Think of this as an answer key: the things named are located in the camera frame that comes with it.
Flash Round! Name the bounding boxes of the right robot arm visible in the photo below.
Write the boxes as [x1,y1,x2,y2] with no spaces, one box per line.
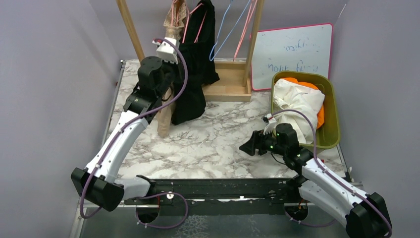
[239,123,392,238]

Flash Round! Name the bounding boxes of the blue wire hanger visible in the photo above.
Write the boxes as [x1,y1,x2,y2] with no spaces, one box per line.
[209,0,251,61]

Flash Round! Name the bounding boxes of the orange shorts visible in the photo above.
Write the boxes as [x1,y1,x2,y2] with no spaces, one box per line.
[282,77,325,129]

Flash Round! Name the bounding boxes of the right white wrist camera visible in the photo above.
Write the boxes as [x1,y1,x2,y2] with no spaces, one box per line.
[262,114,277,135]

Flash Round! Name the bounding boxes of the pink wire hanger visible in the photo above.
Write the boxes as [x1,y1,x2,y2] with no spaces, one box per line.
[233,0,258,61]

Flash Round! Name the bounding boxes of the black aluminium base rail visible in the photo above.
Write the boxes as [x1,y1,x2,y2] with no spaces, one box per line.
[78,177,368,218]

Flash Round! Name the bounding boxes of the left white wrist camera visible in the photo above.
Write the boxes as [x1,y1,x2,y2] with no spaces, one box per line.
[152,37,179,64]

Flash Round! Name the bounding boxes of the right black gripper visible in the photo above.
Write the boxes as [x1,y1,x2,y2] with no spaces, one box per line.
[239,127,287,156]

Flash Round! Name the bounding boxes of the wooden clothes rack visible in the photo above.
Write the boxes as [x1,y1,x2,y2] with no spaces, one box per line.
[116,0,264,102]

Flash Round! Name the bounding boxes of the beige shorts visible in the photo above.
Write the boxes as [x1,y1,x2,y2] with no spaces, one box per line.
[157,1,187,137]

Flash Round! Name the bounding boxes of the black shorts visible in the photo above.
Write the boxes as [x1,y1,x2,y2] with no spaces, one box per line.
[171,0,220,125]

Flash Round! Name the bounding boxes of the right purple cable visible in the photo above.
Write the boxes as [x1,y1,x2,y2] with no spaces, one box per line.
[272,109,393,237]

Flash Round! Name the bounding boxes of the pink framed whiteboard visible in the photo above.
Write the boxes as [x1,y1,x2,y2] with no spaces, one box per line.
[251,23,333,91]

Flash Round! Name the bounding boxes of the white shorts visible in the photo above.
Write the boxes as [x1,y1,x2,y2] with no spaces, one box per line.
[272,78,325,144]

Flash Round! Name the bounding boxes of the pink hanger of black shorts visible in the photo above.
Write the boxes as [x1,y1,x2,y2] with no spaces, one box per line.
[181,1,207,43]

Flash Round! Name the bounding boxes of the olive green plastic bin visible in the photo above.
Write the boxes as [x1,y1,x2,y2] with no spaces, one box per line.
[272,70,341,150]

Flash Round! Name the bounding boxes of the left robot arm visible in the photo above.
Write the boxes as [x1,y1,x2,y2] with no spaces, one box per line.
[71,56,185,211]

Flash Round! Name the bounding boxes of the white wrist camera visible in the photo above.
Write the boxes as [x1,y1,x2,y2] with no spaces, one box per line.
[262,114,277,135]
[152,37,179,64]

